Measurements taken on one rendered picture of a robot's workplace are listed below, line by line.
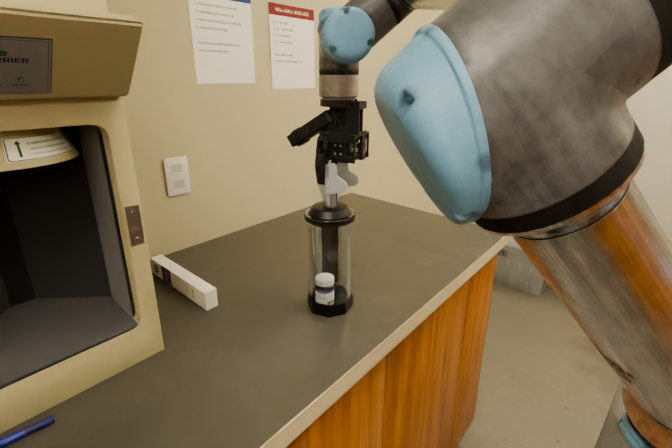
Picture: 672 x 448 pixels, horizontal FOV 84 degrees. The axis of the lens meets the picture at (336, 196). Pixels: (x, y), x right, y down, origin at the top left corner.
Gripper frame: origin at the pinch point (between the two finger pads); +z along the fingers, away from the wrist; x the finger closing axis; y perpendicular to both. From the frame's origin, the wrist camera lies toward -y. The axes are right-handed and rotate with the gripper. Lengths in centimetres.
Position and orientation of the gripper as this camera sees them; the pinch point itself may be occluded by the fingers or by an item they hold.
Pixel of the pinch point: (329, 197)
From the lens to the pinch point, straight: 77.6
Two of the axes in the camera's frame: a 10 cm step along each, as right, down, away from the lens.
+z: 0.0, 9.5, 3.0
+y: 8.9, 1.4, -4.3
